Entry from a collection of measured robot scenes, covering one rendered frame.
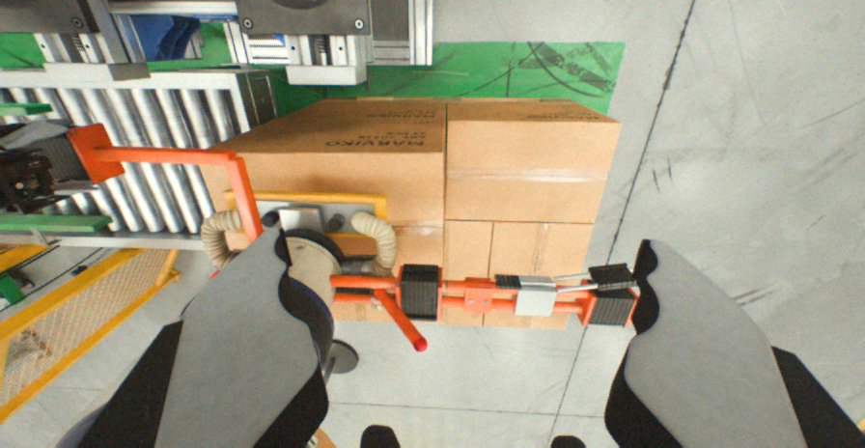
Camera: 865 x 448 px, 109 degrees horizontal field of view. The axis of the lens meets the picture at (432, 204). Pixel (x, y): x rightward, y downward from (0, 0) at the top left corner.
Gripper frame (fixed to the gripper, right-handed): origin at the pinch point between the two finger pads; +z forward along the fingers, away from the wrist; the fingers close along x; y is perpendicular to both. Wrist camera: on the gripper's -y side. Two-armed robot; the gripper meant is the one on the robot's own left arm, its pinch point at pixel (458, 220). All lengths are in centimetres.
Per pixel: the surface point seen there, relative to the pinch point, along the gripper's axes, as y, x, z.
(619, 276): 30, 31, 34
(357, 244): 42, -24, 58
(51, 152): 8, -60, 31
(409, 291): 33.8, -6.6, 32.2
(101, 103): 12, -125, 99
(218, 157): 8.9, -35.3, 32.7
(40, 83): 5, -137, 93
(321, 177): 22, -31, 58
